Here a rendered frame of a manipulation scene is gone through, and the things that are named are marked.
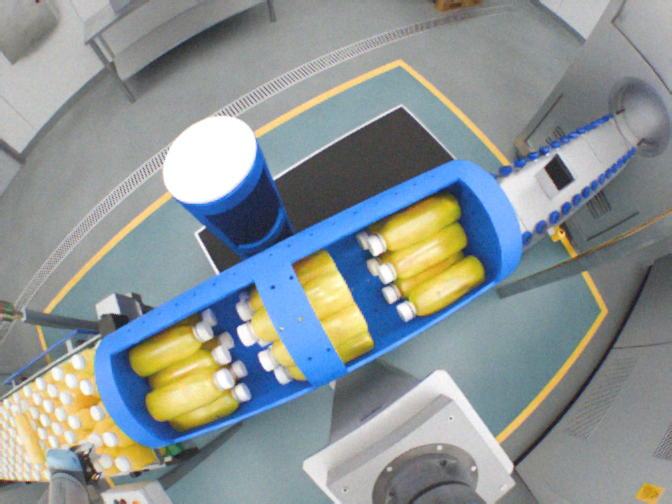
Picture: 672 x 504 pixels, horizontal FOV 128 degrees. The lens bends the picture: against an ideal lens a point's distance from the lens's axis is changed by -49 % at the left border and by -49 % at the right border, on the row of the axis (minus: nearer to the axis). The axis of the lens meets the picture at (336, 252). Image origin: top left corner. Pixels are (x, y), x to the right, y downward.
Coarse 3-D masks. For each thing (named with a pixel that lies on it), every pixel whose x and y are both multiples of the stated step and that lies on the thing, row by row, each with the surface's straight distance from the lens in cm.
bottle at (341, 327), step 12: (348, 312) 57; (360, 312) 57; (324, 324) 57; (336, 324) 57; (348, 324) 57; (360, 324) 57; (336, 336) 57; (348, 336) 58; (276, 348) 59; (276, 360) 60; (288, 360) 58
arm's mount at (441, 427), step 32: (416, 416) 58; (448, 416) 54; (384, 448) 55; (416, 448) 54; (448, 448) 56; (480, 448) 59; (352, 480) 56; (384, 480) 56; (480, 480) 62; (512, 480) 67
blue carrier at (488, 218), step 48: (384, 192) 62; (432, 192) 58; (480, 192) 59; (288, 240) 58; (336, 240) 53; (480, 240) 75; (192, 288) 63; (240, 288) 53; (288, 288) 49; (480, 288) 72; (144, 336) 61; (288, 336) 49; (384, 336) 69; (96, 384) 69; (144, 384) 81; (288, 384) 71; (144, 432) 67; (192, 432) 75
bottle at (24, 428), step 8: (16, 416) 123; (24, 416) 123; (16, 424) 123; (24, 424) 121; (24, 432) 121; (32, 432) 123; (24, 440) 122; (32, 440) 121; (32, 448) 121; (40, 448) 124; (32, 456) 121; (40, 456) 121
